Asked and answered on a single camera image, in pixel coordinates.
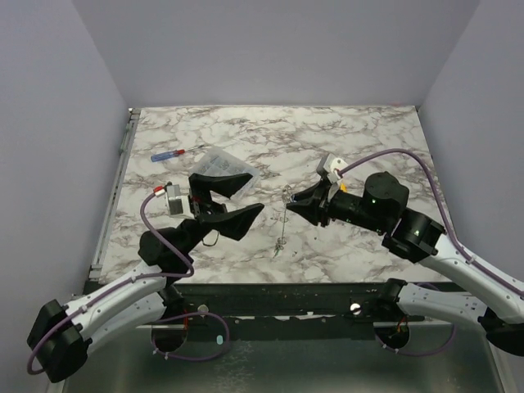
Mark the blue red handled screwdriver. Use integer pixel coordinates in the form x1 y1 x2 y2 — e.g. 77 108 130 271
150 144 206 162

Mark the green key tag key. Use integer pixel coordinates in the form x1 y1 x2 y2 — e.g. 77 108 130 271
273 244 284 258

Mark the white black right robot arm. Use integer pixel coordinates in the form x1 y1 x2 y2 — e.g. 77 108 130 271
287 172 523 356

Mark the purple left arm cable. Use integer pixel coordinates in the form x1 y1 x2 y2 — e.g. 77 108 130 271
26 186 196 375

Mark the black front mounting rail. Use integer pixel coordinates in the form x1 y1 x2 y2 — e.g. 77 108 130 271
156 283 405 341

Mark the clear plastic screw organizer box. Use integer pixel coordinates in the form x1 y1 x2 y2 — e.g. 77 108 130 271
190 147 260 192

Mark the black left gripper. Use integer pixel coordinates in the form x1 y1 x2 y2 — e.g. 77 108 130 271
178 174 264 255

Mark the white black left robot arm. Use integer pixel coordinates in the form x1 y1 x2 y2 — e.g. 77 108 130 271
26 173 264 383

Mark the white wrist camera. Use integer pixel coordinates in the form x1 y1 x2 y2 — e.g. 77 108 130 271
316 153 348 183
165 183 184 216

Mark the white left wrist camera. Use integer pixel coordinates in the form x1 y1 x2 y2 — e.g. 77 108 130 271
165 183 184 216

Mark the aluminium table edge rail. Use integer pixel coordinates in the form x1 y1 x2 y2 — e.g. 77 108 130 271
88 108 142 281

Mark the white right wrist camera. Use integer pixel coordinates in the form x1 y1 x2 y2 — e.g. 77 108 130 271
316 153 348 183

